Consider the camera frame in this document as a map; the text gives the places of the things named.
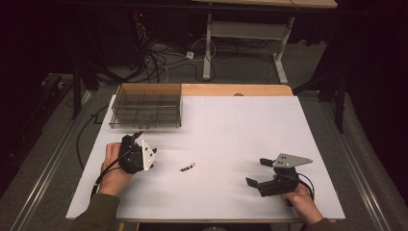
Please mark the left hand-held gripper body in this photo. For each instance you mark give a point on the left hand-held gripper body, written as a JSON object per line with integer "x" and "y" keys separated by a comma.
{"x": 133, "y": 157}

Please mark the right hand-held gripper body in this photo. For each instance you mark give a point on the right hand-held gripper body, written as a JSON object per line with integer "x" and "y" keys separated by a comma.
{"x": 282, "y": 184}

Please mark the clear smoky plastic organizer box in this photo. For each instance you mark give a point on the clear smoky plastic organizer box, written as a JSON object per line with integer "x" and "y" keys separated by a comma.
{"x": 147, "y": 106}

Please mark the person's left hand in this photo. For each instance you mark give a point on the person's left hand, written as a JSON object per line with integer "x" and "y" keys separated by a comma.
{"x": 110, "y": 173}

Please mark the person's right hand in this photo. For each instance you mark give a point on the person's right hand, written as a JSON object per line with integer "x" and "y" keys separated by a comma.
{"x": 303, "y": 205}

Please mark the white table cover sheet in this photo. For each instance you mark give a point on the white table cover sheet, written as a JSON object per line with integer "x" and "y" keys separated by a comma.
{"x": 224, "y": 134}

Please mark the grey round stool seat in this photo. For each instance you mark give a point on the grey round stool seat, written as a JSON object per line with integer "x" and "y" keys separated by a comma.
{"x": 213, "y": 228}

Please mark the black tripod stand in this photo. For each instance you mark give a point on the black tripod stand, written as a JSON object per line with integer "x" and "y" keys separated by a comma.
{"x": 76, "y": 96}

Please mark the black metal stand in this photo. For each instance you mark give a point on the black metal stand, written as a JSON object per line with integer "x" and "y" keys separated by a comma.
{"x": 340, "y": 106}

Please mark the white power adapter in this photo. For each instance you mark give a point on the white power adapter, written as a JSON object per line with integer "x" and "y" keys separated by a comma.
{"x": 190, "y": 55}

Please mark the black equipment case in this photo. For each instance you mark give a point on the black equipment case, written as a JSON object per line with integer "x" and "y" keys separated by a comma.
{"x": 51, "y": 86}

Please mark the aluminium floor rail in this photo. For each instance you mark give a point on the aluminium floor rail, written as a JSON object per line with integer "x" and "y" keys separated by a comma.
{"x": 359, "y": 186}
{"x": 48, "y": 166}

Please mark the white metal desk frame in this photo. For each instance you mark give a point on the white metal desk frame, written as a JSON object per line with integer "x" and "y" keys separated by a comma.
{"x": 247, "y": 30}

